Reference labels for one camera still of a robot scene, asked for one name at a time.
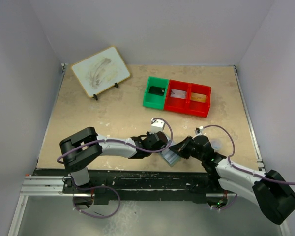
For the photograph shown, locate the aluminium frame rail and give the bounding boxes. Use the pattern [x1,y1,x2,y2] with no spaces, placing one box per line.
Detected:
[8,169,291,236]

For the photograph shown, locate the orange card in bin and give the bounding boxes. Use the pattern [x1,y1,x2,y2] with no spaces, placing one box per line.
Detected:
[190,93,207,103]

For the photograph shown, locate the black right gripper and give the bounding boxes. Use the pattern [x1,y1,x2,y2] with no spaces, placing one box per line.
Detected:
[169,136,204,162]

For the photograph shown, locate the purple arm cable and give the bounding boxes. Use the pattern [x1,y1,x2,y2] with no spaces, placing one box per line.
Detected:
[200,124,295,211]
[56,117,174,218]

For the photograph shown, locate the yellow framed whiteboard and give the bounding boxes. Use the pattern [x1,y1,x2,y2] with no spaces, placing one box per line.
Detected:
[71,46,131,98]

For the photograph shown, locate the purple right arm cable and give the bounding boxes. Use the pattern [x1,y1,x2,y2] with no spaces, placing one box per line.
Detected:
[200,124,295,211]

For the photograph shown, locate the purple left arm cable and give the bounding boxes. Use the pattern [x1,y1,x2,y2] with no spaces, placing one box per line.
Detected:
[56,117,174,218]

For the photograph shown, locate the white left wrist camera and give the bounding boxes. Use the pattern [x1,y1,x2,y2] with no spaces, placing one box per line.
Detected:
[150,118,165,133]

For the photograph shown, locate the red double plastic bin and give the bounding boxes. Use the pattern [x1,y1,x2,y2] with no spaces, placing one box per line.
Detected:
[164,80,211,118]

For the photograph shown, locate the silver card in bin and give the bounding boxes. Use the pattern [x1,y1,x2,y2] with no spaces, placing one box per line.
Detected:
[170,89,186,99]

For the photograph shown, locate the teal leather card holder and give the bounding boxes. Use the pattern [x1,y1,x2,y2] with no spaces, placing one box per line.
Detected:
[159,148,181,167]

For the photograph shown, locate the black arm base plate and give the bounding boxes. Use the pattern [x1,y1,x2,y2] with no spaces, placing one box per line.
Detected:
[33,169,238,205]

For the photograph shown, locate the green plastic bin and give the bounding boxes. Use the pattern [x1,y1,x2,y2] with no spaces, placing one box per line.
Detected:
[143,76,169,110]

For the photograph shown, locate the black card in green bin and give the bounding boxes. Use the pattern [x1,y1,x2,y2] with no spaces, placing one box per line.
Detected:
[148,86,165,96]

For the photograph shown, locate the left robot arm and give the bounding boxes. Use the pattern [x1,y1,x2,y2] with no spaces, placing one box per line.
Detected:
[57,127,173,193]

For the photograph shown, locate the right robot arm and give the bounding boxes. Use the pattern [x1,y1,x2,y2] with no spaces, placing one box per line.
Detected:
[169,135,295,225]

